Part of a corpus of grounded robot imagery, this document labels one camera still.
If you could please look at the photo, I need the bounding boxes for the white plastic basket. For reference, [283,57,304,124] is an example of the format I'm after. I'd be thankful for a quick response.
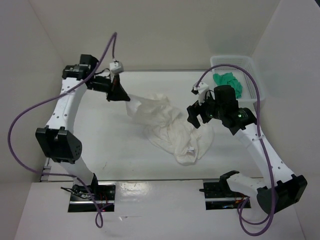
[209,54,267,106]

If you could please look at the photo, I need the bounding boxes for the green tank top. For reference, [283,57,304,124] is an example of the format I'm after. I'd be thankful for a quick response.
[213,72,243,99]

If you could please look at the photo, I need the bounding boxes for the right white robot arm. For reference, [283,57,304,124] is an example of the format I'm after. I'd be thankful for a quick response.
[187,83,308,215]

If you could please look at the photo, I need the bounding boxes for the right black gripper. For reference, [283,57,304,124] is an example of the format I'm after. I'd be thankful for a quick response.
[186,90,224,128]

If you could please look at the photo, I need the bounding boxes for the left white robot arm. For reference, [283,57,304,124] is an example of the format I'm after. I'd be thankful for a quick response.
[35,54,130,200]

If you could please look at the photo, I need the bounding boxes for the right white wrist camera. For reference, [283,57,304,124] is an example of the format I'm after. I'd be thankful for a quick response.
[191,82,210,106]

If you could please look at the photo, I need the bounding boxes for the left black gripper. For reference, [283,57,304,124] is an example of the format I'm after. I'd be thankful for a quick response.
[87,72,130,102]

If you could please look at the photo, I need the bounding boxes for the white tank top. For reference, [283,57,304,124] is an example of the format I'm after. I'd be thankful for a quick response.
[125,93,215,166]

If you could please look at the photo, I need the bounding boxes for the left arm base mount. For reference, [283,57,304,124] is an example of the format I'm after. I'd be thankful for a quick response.
[60,183,116,213]

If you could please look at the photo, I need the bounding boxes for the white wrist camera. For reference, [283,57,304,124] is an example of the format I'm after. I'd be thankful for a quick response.
[109,61,124,75]
[191,82,210,106]

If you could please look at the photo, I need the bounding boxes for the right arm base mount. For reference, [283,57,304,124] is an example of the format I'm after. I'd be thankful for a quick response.
[199,179,248,211]

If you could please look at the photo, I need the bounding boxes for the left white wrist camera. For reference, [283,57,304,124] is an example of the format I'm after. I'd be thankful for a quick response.
[109,61,124,75]

